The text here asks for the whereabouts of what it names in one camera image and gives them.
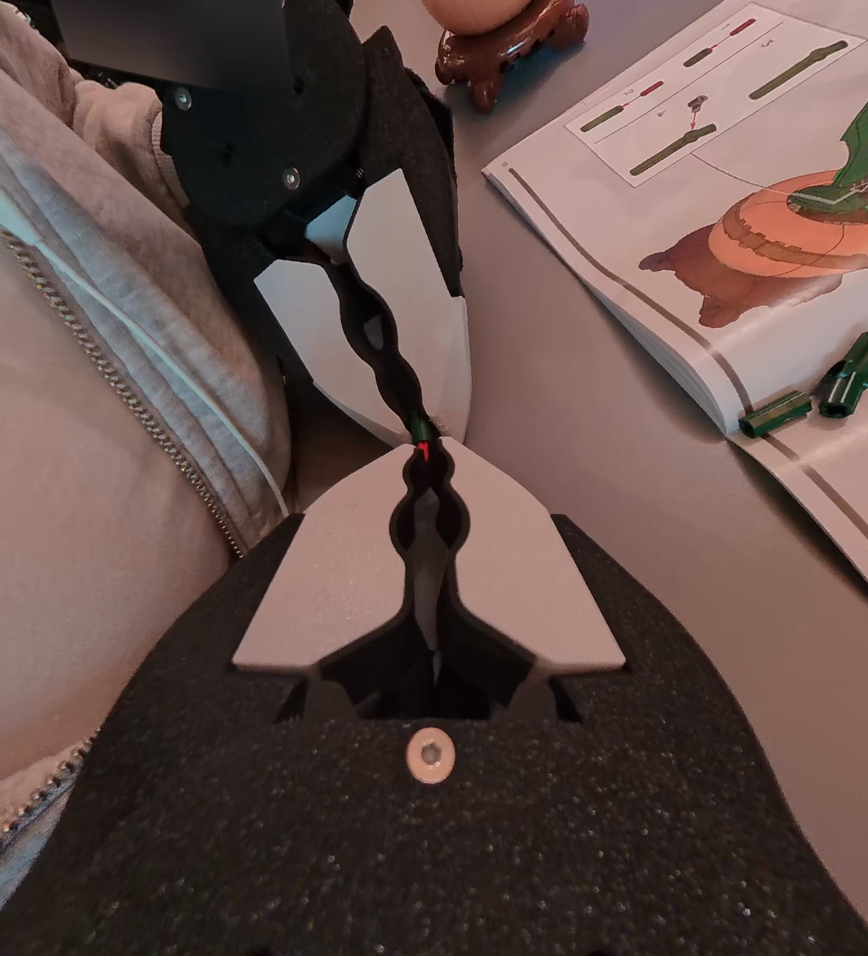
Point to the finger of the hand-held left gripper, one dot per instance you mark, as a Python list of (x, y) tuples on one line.
[(426, 314), (307, 321)]

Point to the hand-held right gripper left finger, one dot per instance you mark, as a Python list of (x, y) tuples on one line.
[(329, 582)]

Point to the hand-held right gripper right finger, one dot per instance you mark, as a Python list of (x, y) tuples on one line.
[(523, 582)]

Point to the person's left forearm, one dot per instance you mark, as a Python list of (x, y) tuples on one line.
[(105, 134)]

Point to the grey desk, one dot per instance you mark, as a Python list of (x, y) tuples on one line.
[(591, 448)]

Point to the open instruction booklet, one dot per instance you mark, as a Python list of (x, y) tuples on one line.
[(628, 187)]

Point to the toy brick orchid pot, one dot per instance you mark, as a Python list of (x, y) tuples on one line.
[(494, 60)]

